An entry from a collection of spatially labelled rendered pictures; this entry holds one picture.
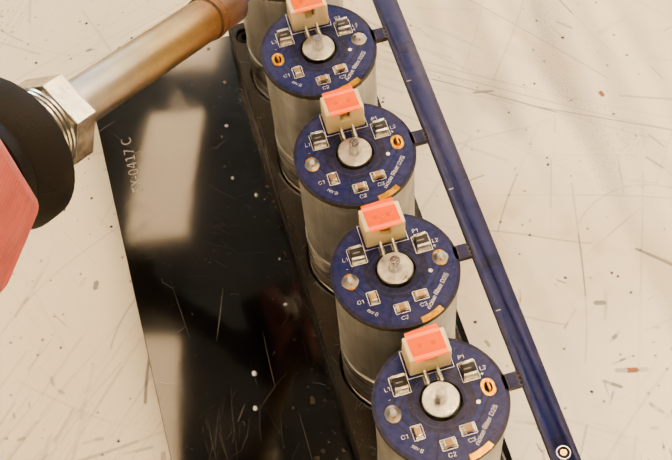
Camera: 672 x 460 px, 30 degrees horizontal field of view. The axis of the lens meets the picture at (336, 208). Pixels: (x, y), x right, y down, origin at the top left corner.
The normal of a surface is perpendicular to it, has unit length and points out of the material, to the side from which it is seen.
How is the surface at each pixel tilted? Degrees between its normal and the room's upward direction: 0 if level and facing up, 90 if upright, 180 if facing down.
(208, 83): 0
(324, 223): 90
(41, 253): 0
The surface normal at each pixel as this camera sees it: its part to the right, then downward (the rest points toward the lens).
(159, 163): -0.06, -0.51
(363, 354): -0.53, 0.74
